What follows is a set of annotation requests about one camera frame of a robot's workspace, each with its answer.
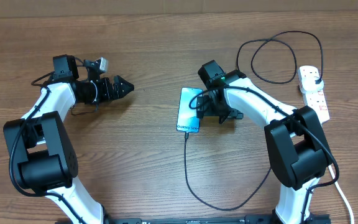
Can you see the white power extension strip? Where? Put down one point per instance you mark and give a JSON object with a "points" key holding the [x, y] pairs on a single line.
{"points": [[315, 100]]}

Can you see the blue Galaxy smartphone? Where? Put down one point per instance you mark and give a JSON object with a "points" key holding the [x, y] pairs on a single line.
{"points": [[187, 120]]}

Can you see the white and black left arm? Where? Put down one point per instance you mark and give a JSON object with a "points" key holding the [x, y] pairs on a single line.
{"points": [[42, 160]]}

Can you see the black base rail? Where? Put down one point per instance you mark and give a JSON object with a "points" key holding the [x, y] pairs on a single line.
{"points": [[248, 219]]}

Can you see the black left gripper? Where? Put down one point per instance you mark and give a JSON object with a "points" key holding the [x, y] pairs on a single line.
{"points": [[109, 94]]}

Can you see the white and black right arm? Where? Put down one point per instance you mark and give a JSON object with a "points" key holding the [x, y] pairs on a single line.
{"points": [[298, 150]]}

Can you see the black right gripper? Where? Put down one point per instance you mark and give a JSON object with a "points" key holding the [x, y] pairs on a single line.
{"points": [[207, 109]]}

